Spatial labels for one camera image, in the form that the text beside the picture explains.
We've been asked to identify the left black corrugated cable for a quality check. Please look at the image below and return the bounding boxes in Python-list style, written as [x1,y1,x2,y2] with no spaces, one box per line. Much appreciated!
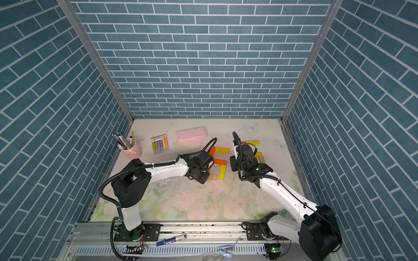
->
[97,137,218,208]

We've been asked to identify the blue screwdriver on rail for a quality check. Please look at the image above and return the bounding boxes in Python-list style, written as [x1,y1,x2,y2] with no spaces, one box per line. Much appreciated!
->
[156,234,187,246]

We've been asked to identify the green lit circuit board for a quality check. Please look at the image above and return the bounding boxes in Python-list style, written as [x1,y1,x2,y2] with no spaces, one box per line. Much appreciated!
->
[264,243,283,261]

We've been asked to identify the aluminium front rail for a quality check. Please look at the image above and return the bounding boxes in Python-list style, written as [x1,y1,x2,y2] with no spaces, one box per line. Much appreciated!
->
[60,221,297,261]

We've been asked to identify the wooden block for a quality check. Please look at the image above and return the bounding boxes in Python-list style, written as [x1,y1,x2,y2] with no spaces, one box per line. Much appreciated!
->
[209,174,218,181]

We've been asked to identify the orange block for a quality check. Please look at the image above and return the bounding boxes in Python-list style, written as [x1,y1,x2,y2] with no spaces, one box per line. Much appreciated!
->
[214,159,227,165]

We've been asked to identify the orange block low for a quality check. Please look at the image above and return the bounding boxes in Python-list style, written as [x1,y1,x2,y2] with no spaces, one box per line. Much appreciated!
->
[209,147,216,157]

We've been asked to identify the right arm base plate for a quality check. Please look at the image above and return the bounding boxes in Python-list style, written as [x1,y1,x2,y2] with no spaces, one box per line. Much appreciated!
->
[241,222,288,241]

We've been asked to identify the pink pen cup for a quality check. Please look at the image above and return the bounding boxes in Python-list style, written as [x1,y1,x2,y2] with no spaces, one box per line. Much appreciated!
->
[118,142,143,160]

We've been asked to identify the pens in cup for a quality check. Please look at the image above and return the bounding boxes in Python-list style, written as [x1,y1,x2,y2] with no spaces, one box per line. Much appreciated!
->
[112,132,135,150]

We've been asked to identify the clear plastic bag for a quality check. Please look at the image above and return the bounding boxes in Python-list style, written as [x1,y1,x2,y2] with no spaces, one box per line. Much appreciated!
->
[201,245,234,261]

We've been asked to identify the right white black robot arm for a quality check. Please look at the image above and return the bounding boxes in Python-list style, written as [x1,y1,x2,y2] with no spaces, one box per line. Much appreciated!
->
[231,142,343,261]

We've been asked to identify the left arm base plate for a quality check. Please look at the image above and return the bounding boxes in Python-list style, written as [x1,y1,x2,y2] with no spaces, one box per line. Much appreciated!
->
[113,224,162,242]

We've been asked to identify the colourful marker box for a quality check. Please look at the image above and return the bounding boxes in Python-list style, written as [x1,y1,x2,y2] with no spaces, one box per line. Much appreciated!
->
[151,134,169,155]

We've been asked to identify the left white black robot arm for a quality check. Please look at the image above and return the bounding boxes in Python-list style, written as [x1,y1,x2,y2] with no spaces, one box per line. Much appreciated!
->
[110,151,214,231]

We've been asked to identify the pink pencil case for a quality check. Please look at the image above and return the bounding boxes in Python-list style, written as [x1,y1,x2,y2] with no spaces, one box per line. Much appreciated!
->
[176,126,207,143]

